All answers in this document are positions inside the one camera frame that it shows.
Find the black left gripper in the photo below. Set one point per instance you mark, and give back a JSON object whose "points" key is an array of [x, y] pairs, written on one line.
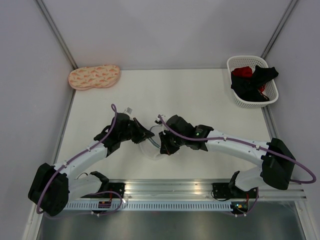
{"points": [[142, 133]]}

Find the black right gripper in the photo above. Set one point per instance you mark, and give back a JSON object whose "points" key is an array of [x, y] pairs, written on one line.
{"points": [[165, 148]]}

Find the round white mesh laundry bag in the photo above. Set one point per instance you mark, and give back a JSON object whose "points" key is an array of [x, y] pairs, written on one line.
{"points": [[151, 146]]}

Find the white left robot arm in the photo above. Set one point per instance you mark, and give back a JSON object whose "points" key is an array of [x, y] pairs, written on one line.
{"points": [[55, 185]]}

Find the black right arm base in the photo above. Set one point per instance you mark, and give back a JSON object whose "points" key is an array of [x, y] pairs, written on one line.
{"points": [[221, 192]]}

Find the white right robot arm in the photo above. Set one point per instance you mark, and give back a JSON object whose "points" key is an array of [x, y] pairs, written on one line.
{"points": [[272, 160]]}

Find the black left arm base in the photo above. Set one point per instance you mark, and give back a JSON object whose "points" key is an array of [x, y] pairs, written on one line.
{"points": [[107, 191]]}

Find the pink patterned bra case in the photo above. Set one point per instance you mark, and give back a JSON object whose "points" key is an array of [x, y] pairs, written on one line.
{"points": [[99, 77]]}

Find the black underwear garment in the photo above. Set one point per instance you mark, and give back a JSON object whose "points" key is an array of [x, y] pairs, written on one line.
{"points": [[251, 89]]}

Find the white plastic basket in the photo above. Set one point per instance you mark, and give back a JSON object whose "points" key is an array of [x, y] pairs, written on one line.
{"points": [[250, 60]]}

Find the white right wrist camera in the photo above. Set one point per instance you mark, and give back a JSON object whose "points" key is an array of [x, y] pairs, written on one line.
{"points": [[160, 119]]}

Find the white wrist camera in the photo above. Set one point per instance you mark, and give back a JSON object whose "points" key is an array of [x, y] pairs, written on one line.
{"points": [[160, 119], [128, 111]]}

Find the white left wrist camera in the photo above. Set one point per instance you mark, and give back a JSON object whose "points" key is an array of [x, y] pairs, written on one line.
{"points": [[128, 111]]}

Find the aluminium mounting rail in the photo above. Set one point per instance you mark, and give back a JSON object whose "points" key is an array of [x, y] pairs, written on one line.
{"points": [[196, 190]]}

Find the white slotted cable duct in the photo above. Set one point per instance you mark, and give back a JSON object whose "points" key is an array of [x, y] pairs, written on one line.
{"points": [[94, 205]]}

